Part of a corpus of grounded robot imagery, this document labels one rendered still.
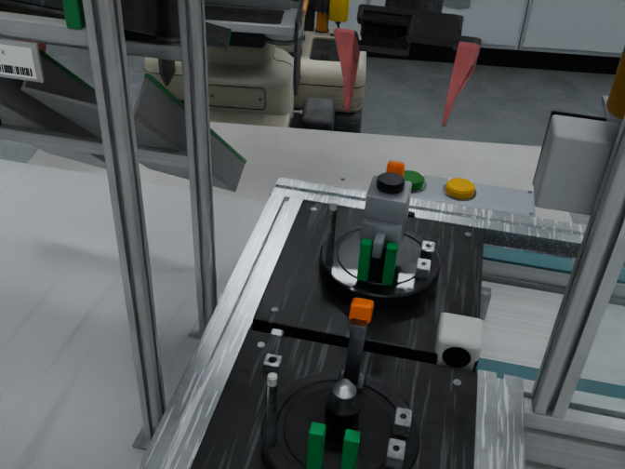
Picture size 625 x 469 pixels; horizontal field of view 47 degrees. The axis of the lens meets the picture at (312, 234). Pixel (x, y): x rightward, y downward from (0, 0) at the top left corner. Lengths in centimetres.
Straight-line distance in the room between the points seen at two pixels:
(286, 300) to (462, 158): 61
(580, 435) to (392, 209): 29
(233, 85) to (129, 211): 92
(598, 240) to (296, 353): 31
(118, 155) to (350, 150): 77
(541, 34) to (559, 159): 339
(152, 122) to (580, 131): 39
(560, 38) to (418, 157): 276
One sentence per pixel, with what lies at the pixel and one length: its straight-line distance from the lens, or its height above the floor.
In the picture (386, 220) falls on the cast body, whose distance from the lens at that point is 78.
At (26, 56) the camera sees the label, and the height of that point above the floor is 129.
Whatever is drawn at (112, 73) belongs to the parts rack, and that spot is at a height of 128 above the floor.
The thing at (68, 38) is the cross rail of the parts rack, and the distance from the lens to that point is 56.
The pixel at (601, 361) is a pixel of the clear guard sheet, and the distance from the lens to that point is 72.
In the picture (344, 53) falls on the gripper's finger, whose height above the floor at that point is 123.
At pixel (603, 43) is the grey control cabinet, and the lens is 408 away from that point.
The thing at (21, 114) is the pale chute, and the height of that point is 115.
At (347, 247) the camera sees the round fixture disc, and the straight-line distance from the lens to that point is 85.
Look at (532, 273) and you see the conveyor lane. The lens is 95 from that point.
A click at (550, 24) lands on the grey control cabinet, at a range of 398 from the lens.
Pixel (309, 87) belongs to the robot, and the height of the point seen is 76.
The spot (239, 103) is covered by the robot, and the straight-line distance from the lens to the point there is 153.
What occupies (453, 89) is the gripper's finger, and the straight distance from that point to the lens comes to 72.
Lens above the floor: 150
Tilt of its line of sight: 36 degrees down
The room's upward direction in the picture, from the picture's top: 3 degrees clockwise
